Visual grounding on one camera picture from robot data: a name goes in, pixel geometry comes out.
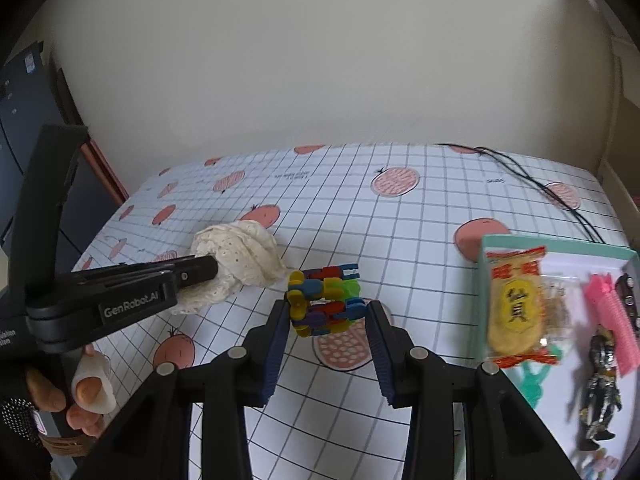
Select cream lace cloth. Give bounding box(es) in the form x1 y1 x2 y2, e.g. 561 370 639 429
168 220 288 315

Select black gold action figure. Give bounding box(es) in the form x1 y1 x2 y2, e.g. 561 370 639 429
578 324 622 452

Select yellow rice cracker packet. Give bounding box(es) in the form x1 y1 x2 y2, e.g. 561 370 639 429
487 246 560 368

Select colourful block puzzle toy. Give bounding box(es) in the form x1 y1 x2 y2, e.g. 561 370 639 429
284 263 367 338

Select pink hair roller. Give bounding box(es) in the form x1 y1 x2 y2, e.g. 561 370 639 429
585 274 640 377

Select left human hand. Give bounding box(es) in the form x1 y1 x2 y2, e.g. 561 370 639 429
26 370 105 438

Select green plastic hair clip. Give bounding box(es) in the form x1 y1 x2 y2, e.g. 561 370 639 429
508 361 550 408

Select teal white tray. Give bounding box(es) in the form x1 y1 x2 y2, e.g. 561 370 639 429
475 234 639 479

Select clear bag beige contents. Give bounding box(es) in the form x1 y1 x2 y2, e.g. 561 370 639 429
541 274 577 347

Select black toy car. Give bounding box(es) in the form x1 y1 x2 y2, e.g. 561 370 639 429
615 273 639 335

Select pomegranate grid tablecloth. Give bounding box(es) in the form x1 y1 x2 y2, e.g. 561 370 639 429
71 142 629 480

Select white lattice shelf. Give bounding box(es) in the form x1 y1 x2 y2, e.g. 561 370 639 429
600 0 639 229

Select black cable on table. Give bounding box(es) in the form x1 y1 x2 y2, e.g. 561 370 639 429
434 143 606 245

